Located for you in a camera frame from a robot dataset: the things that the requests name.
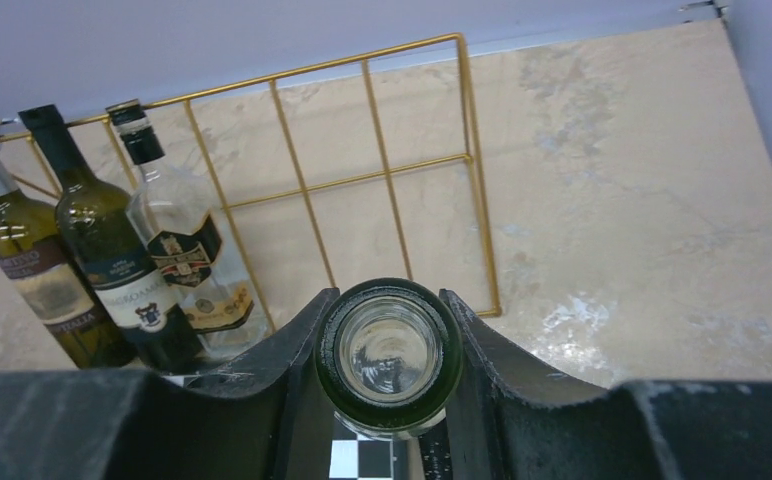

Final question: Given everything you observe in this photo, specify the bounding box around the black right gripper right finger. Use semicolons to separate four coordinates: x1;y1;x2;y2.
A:
440;290;772;479

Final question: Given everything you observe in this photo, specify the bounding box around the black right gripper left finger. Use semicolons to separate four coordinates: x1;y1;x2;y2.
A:
0;288;339;479

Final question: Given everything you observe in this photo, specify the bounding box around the clear glass bottle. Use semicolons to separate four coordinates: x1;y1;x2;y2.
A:
314;278;463;440

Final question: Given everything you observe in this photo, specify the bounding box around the dark green wine bottle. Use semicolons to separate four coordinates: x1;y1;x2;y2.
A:
19;104;203;374

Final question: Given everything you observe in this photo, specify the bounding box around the clear square liquor bottle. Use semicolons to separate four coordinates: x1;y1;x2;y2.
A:
106;99;274;361

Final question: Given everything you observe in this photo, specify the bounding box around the green Primitivo wine bottle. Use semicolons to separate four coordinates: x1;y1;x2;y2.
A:
0;161;137;369

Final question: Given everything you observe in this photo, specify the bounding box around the black handheld microphone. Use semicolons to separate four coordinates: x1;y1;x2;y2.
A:
418;425;453;480

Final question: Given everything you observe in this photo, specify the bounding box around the black white chessboard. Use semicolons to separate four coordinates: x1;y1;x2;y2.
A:
193;377;411;479

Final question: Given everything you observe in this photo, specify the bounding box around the gold wire wine rack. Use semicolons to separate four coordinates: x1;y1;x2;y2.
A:
0;33;503;333

